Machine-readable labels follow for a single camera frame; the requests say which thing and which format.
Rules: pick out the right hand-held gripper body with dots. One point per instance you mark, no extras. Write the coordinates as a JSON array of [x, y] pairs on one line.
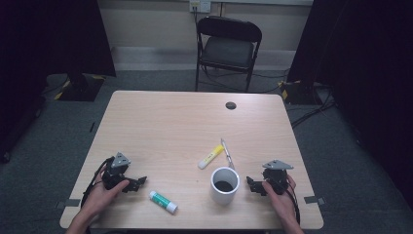
[[276, 178]]

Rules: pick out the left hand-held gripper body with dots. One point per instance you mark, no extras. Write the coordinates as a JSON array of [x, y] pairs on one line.
[[116, 174]]

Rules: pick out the white cup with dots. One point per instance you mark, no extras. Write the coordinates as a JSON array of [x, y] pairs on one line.
[[224, 190]]

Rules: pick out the green and white glue stick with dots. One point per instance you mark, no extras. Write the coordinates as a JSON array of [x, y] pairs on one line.
[[163, 202]]

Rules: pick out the yellow highlighter pen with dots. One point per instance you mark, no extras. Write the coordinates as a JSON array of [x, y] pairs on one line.
[[211, 157]]

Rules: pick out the person's right hand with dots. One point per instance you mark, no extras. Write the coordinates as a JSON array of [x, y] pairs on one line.
[[281, 201]]

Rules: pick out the person's left hand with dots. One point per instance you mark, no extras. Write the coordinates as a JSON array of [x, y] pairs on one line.
[[102, 196]]

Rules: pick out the grey floor tape strip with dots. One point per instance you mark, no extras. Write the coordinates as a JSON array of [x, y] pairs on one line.
[[68, 203], [314, 200]]

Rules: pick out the round black table grommet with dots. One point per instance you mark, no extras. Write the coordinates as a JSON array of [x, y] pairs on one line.
[[230, 105]]

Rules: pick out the black stand base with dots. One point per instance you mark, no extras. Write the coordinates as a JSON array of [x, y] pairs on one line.
[[79, 87], [298, 92]]

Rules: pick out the black folding chair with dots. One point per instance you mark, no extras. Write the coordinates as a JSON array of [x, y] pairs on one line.
[[227, 48]]

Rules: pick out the black curtain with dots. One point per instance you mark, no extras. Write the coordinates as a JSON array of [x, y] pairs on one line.
[[367, 65], [48, 48]]

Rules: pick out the white wall socket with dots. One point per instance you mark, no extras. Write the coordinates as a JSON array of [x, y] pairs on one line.
[[200, 6]]

